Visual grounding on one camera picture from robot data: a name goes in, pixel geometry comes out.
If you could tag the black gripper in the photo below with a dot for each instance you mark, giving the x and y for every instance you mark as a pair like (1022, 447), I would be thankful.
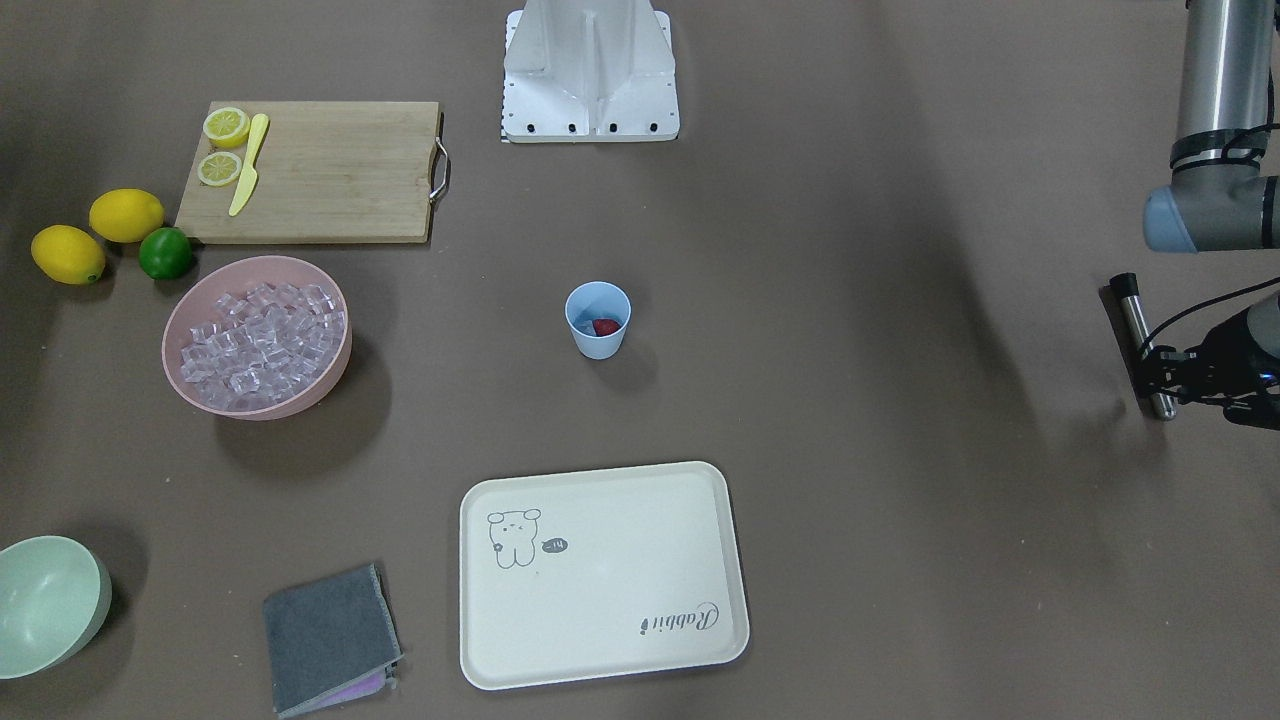
(1226, 352)

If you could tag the metal muddler rod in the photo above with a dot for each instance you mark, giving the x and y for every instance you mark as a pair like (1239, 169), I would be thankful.
(1125, 290)

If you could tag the red strawberry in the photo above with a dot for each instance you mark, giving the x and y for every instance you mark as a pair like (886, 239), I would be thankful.
(605, 326)

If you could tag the clear ice cubes pile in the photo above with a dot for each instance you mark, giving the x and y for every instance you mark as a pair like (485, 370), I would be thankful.
(264, 347)

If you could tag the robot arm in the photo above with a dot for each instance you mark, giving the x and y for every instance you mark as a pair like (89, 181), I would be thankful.
(1218, 199)

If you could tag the light blue cup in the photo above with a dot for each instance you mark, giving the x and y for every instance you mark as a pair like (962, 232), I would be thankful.
(597, 314)

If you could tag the cream rabbit tray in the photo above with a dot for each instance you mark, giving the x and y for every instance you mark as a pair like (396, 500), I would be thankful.
(588, 574)

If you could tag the grey folded cloth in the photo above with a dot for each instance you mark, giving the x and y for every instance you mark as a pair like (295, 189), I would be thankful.
(330, 642)

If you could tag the yellow plastic knife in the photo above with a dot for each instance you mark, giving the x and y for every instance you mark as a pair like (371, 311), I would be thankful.
(249, 176)

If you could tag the lemon slice lower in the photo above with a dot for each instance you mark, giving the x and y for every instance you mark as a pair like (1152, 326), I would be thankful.
(219, 169)

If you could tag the lemon slice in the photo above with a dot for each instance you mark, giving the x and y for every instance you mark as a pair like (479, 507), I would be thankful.
(219, 169)
(227, 128)

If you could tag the pink bowl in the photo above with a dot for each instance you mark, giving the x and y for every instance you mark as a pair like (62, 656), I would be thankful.
(238, 278)

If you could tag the lemon slice upper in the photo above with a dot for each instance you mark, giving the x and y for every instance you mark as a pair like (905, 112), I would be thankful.
(227, 128)

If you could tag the green lime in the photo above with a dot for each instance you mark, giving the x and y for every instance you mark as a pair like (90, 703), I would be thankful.
(165, 254)

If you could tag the yellow lemon back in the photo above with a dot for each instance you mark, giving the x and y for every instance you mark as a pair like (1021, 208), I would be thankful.
(126, 215)

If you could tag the yellow lemon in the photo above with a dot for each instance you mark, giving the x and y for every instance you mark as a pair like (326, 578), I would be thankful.
(68, 255)
(126, 215)

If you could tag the yellow lemon front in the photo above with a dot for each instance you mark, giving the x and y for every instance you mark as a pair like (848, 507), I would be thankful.
(68, 255)

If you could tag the mint green bowl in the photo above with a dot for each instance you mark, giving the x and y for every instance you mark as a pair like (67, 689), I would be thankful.
(55, 595)

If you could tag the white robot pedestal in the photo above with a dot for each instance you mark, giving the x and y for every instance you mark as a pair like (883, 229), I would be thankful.
(589, 72)

